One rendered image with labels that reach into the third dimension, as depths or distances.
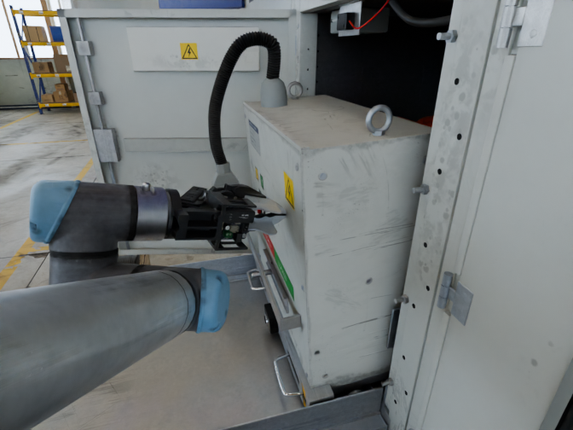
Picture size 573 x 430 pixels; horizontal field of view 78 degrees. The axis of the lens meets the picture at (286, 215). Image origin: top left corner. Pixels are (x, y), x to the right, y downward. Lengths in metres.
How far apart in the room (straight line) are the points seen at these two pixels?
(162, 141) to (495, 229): 0.95
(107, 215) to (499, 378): 0.48
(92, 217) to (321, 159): 0.29
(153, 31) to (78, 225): 0.74
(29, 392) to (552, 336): 0.39
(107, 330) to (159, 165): 0.97
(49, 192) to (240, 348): 0.60
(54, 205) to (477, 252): 0.47
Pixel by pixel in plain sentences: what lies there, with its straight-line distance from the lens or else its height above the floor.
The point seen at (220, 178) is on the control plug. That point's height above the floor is 1.18.
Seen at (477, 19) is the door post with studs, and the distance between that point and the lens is 0.48.
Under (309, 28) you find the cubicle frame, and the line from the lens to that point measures 1.04.
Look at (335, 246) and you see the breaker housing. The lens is 0.56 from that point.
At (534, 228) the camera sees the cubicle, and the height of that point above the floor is 1.34.
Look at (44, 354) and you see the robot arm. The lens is 0.22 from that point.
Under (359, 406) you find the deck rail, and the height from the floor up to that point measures 0.86.
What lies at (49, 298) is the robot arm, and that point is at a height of 1.36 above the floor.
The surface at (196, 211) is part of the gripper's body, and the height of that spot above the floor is 1.28.
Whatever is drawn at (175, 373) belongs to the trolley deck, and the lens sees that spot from 0.91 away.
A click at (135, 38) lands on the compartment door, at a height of 1.51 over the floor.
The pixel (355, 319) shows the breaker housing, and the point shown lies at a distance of 0.67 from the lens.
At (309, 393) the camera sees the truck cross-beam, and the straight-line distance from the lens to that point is 0.75.
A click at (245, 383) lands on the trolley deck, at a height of 0.82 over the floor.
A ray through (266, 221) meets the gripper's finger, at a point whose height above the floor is 1.22.
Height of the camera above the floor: 1.48
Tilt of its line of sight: 25 degrees down
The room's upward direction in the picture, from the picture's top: straight up
